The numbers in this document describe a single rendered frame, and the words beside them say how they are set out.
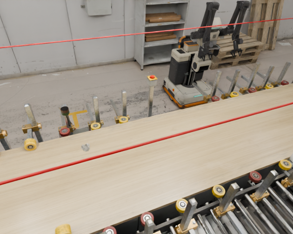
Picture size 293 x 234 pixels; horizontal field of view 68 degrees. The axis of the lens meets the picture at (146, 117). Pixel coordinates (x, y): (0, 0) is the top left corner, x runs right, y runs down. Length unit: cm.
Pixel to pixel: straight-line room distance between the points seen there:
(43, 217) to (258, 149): 161
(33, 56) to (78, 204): 344
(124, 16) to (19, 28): 180
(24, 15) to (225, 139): 358
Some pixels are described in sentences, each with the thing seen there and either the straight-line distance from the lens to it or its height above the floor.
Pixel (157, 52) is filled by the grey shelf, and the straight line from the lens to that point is 502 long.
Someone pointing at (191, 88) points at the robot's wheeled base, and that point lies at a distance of 362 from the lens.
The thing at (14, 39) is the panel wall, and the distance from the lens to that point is 444.
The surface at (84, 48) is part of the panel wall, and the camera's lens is 454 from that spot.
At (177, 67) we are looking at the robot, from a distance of 347.
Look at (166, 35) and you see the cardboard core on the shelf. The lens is 469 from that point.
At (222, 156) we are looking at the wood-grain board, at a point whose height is 90.
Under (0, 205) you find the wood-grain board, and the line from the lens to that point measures 166.
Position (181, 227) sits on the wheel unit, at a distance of 148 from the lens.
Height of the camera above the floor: 220
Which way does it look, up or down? 41 degrees down
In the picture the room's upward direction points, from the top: 4 degrees clockwise
